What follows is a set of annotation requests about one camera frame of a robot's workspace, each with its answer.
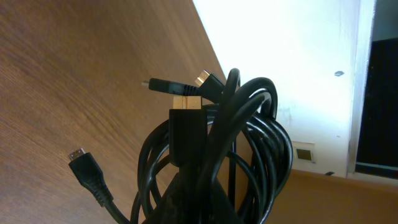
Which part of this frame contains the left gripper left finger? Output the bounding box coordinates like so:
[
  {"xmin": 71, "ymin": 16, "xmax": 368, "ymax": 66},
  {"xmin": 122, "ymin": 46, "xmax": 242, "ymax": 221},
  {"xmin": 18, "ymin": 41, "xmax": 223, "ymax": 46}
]
[{"xmin": 144, "ymin": 172, "xmax": 193, "ymax": 224}]

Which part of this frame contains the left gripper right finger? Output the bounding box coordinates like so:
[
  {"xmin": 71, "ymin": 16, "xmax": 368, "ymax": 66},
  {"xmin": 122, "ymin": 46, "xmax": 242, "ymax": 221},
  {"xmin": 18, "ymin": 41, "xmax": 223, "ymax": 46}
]
[{"xmin": 210, "ymin": 179, "xmax": 243, "ymax": 224}]

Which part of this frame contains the black gold-plug USB cable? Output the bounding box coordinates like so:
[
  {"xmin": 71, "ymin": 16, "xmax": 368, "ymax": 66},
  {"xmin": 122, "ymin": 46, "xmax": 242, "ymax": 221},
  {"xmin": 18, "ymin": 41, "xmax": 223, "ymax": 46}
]
[{"xmin": 136, "ymin": 67, "xmax": 294, "ymax": 224}]

